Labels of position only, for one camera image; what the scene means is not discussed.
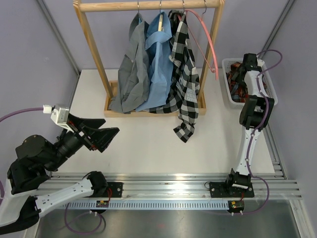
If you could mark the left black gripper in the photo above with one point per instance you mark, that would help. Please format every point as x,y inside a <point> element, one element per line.
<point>100,138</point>

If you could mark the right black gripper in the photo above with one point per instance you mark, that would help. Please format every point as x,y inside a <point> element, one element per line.
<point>237,78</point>

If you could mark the red plaid shirt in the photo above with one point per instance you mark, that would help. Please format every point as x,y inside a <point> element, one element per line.
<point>235,91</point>

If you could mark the pink hanger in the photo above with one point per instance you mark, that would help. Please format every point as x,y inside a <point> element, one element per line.
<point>214,67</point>

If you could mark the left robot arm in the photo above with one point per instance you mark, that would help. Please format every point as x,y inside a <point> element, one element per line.
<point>21,207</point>

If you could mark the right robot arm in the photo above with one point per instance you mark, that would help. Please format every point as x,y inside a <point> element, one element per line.
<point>253,118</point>

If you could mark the grey shirt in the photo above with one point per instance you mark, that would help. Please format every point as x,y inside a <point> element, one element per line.
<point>133,80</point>

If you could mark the black white checked shirt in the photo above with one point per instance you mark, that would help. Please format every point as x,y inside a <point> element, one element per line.
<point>185,82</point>

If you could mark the light blue shirt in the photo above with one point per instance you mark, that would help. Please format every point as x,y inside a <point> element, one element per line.
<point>161,67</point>

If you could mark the wooden hanger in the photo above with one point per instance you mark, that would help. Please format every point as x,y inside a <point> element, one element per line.
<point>161,16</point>

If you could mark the white plastic basket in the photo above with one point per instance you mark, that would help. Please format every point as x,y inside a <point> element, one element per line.
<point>226,67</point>

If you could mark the wooden clothes rack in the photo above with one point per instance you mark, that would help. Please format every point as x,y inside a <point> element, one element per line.
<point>111,86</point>

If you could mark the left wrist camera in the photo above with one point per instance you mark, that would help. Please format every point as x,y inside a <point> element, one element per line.
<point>60,115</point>

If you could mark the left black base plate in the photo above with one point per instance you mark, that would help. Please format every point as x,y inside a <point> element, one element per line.
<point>116,189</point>

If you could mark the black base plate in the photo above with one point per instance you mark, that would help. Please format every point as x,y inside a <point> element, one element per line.
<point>116,189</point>
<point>219,190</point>

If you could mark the white slotted cable duct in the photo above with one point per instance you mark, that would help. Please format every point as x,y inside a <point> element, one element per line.
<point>149,205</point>

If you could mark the aluminium rail frame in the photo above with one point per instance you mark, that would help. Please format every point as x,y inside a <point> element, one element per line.
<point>158,175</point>

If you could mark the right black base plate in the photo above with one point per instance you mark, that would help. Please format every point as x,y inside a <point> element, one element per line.
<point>219,190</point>

